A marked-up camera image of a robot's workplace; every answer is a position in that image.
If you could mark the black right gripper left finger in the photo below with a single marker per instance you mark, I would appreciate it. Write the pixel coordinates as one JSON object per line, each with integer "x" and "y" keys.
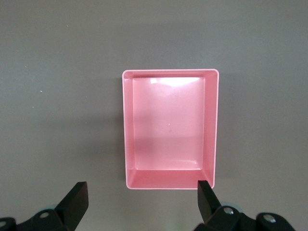
{"x": 72, "y": 209}

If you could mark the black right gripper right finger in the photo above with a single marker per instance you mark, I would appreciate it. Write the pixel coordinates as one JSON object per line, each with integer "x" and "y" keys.
{"x": 210, "y": 211}

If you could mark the pink plastic box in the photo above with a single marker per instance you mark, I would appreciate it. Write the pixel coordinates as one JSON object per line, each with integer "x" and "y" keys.
{"x": 168, "y": 125}

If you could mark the large table cover mat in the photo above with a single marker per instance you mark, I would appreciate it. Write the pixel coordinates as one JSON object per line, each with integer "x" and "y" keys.
{"x": 48, "y": 96}

